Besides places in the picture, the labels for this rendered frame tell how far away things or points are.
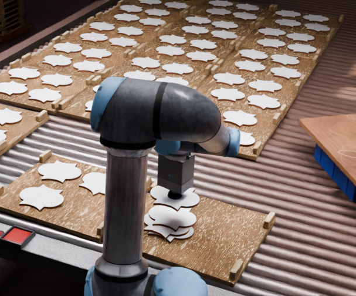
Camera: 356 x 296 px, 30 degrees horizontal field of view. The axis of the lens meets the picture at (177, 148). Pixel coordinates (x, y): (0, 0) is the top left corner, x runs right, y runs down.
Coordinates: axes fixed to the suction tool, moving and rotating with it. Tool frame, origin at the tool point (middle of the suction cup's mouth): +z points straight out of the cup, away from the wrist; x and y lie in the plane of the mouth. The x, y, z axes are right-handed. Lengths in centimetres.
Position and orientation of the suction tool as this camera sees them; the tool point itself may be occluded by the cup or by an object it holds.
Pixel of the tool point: (174, 198)
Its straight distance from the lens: 195.8
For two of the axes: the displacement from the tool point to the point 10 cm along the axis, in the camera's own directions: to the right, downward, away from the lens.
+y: -8.3, -3.0, 4.7
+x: -5.5, 3.8, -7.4
